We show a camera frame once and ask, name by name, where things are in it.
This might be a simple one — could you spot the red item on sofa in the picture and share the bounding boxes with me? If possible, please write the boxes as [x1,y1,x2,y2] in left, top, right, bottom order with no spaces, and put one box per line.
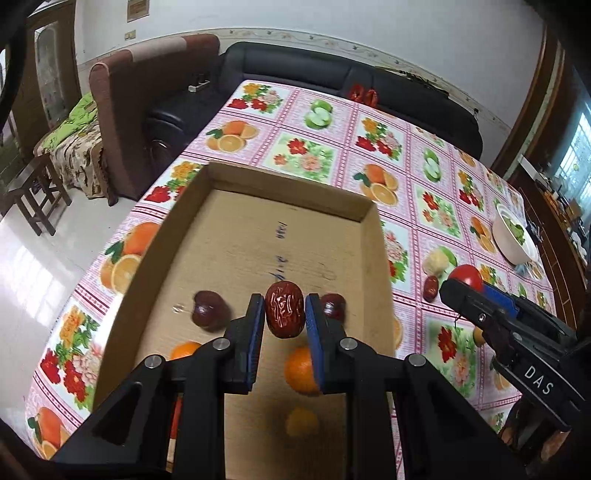
[348,84,379,108]

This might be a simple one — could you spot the orange mandarin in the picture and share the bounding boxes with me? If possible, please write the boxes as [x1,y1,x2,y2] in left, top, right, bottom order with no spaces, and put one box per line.
[283,346,321,396]

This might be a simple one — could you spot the person right hand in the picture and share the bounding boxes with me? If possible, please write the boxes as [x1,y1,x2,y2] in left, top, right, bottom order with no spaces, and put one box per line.
[499,397,570,471]

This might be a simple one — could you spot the cardboard tray box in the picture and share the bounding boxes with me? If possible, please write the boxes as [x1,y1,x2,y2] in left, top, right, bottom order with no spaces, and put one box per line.
[95,162,394,479]

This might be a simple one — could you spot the brown armchair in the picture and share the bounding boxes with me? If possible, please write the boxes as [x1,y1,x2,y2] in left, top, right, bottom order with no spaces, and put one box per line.
[88,34,221,200]

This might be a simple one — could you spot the wooden glass door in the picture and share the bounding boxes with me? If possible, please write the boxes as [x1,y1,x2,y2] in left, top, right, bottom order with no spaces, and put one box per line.
[10,1,81,160]

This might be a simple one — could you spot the red jujube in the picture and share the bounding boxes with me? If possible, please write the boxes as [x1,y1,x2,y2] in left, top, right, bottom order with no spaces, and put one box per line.
[265,281,304,339]
[423,275,439,303]

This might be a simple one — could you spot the wooden sideboard cabinet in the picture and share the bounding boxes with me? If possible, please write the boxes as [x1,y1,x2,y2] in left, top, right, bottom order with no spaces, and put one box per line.
[510,157,590,329]

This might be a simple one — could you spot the floral fruit print tablecloth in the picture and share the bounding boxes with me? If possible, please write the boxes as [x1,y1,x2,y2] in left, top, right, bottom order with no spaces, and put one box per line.
[25,79,558,480]

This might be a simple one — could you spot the white bowl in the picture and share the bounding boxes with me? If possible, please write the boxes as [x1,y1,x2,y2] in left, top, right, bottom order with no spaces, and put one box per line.
[492,204,539,266]

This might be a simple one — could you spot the black leather sofa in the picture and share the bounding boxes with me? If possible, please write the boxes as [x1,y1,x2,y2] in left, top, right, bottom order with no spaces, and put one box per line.
[142,42,484,186]

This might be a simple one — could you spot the red tomato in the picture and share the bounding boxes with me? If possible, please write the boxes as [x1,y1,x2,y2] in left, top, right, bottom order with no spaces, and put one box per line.
[448,264,484,292]
[170,396,183,439]

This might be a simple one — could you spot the brown kiwi fruit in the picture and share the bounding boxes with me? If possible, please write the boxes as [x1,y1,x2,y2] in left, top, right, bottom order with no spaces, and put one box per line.
[473,327,486,348]

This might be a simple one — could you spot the mandarin with leaf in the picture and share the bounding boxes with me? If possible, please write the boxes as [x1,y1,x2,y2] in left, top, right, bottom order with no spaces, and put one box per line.
[169,341,201,360]

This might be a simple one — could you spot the green patterned bedding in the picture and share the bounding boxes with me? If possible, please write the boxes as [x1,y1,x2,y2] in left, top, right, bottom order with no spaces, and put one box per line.
[33,92,108,199]

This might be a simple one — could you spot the dark plum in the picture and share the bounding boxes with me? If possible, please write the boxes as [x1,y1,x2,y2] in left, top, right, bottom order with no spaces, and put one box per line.
[191,290,231,331]
[320,293,346,323]

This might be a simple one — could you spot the pale sugarcane chunk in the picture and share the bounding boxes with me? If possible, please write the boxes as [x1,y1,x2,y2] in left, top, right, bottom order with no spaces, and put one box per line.
[422,247,451,277]

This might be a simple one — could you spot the wooden stool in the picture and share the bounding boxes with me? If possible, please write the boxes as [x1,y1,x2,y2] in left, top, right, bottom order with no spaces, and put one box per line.
[1,154,72,236]

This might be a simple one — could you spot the yellow longan fruit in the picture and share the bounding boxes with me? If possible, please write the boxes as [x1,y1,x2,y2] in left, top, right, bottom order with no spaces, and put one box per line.
[286,407,320,438]

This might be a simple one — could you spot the green vegetables in bowl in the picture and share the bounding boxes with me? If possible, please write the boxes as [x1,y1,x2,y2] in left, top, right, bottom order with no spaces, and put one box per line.
[502,214,525,246]

